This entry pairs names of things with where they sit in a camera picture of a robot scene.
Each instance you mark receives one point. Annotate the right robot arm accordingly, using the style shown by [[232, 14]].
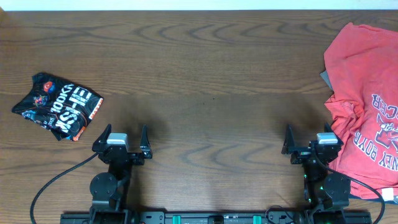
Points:
[[324, 190]]

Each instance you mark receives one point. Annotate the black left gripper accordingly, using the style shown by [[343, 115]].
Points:
[[145, 152]]

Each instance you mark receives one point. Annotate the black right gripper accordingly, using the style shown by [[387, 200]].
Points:
[[302, 154]]

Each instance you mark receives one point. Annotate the black printed folded t-shirt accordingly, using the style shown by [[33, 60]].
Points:
[[63, 107]]

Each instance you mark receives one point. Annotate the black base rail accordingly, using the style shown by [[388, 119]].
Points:
[[273, 216]]

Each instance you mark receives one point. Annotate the navy blue t-shirt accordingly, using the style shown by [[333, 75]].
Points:
[[392, 200]]

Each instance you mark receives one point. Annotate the red soccer t-shirt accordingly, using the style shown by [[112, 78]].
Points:
[[361, 64]]

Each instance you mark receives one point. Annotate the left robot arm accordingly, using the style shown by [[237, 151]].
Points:
[[110, 189]]

